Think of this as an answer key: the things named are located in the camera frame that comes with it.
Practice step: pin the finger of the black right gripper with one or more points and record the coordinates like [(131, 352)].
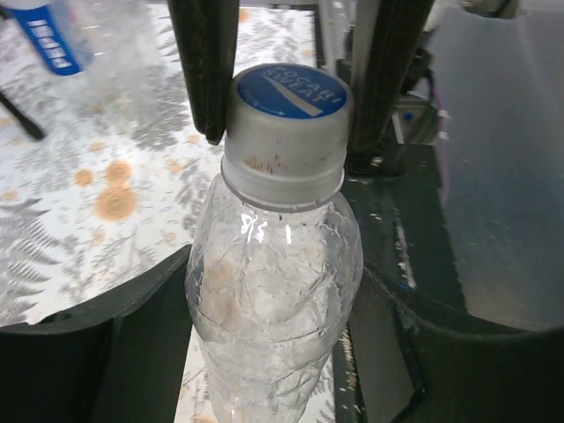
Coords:
[(385, 38), (206, 37)]

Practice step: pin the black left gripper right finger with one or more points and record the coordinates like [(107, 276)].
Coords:
[(454, 365)]

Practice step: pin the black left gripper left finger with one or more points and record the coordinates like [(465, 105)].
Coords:
[(118, 357)]

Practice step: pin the blue white bottle cap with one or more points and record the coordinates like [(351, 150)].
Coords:
[(287, 128)]

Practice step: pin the clear plastic bottle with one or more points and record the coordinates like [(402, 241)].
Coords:
[(269, 295)]

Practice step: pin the clear bottle blue label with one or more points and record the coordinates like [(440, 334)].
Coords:
[(52, 28)]

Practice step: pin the black music stand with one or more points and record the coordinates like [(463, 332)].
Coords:
[(27, 124)]

